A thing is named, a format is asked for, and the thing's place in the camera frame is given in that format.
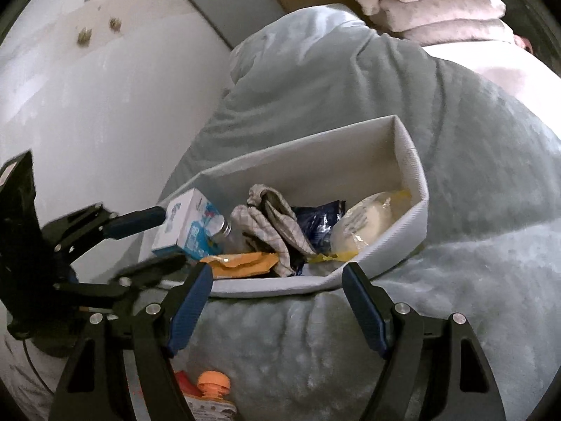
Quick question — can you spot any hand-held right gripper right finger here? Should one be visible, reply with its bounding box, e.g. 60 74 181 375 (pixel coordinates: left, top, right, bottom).
342 262 507 421

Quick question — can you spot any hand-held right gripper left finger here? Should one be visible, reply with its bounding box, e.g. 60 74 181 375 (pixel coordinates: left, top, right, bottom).
48 262 214 421

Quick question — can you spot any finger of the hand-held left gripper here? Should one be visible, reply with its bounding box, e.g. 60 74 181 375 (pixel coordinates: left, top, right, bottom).
57 252 189 312
41 204 167 250

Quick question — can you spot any white and blue bandage box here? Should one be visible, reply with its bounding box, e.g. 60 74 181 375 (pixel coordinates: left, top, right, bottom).
151 188 225 260

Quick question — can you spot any orange medicine packet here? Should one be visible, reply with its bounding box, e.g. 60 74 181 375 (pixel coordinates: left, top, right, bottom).
199 251 280 280

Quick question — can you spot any cartoon pouch with orange cap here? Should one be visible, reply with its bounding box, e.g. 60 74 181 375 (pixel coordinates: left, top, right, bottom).
182 370 239 421

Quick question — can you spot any clear bag of cotton pads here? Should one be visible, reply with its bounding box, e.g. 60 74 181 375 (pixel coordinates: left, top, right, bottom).
307 189 413 264

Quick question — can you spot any clear bottle with silver cap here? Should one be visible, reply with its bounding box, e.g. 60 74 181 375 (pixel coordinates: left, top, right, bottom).
210 216 246 255

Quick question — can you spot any dark blue packet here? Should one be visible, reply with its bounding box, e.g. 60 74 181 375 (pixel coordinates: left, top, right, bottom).
291 199 347 257

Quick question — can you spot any checkered fabric pouch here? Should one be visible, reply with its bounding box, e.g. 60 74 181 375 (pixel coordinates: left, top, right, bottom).
231 184 317 278

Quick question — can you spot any grey fabric storage box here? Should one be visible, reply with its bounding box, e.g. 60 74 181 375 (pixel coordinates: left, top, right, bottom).
140 115 429 298

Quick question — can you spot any grey fleece blanket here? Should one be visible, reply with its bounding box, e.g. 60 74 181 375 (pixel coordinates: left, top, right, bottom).
9 4 561 421

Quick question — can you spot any grey pillow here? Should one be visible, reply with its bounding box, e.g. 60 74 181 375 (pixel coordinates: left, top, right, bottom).
228 4 395 97

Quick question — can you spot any pale pink bed sheet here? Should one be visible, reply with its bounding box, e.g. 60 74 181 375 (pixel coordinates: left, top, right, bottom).
423 37 561 141

